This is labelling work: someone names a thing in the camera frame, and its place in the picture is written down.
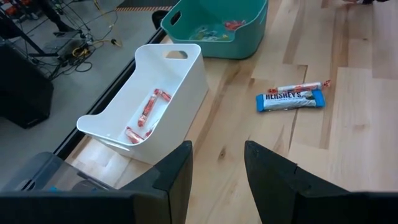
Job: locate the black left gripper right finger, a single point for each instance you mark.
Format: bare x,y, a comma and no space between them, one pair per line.
311,208

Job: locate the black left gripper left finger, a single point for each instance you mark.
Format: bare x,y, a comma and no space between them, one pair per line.
93,208

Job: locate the blue white Hershey's bar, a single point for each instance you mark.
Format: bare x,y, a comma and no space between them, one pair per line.
289,101

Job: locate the red gummy rings packet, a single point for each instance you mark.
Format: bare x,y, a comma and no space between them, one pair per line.
234,25

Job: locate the green gummy packet red label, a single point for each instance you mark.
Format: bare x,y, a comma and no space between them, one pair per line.
202,33

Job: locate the black equipment case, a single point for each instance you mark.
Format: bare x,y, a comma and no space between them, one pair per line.
21,93

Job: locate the white plastic bin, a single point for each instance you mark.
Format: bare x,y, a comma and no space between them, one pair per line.
186,102

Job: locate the teal plastic bin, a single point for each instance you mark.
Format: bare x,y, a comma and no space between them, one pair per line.
236,43

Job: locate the black standing desk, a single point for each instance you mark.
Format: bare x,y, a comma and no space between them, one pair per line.
59,23

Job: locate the black mat striped edge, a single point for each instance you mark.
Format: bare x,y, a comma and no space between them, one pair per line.
146,3

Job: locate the black frame clamp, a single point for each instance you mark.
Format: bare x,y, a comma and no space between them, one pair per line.
159,19

